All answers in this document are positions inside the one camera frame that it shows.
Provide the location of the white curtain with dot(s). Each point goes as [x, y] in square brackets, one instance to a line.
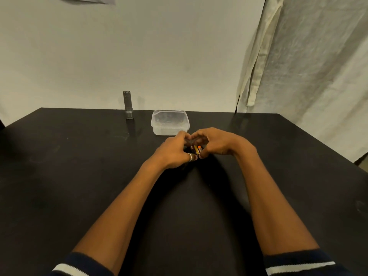
[310, 66]

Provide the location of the person's right forearm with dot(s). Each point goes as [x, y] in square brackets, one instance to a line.
[276, 206]

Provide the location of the person's left hand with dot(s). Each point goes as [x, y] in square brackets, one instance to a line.
[172, 152]

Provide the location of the silver orange battery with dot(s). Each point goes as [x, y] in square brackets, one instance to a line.
[199, 149]

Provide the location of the navy striped sweater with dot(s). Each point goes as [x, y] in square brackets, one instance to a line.
[83, 267]

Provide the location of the black gold battery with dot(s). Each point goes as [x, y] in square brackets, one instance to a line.
[192, 149]

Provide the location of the clear plastic container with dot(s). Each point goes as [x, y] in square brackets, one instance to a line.
[169, 123]

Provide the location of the person's right hand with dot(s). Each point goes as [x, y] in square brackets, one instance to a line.
[221, 142]

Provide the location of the person's left forearm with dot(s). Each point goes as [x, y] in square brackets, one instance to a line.
[118, 218]

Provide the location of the yellow battery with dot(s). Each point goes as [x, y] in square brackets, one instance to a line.
[196, 150]

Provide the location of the black door frame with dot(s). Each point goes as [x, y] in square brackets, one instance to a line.
[1, 125]

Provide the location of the grey metal flashlight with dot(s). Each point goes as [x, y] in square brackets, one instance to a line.
[128, 106]

